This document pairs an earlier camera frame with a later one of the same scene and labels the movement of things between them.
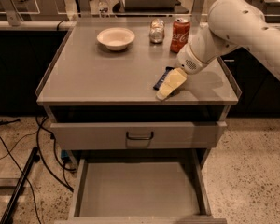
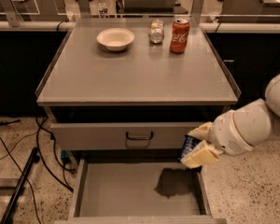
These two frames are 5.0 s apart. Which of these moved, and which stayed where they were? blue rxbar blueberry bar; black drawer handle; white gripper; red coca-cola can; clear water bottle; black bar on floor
Moved: white gripper; blue rxbar blueberry bar
Stayed: black bar on floor; clear water bottle; red coca-cola can; black drawer handle
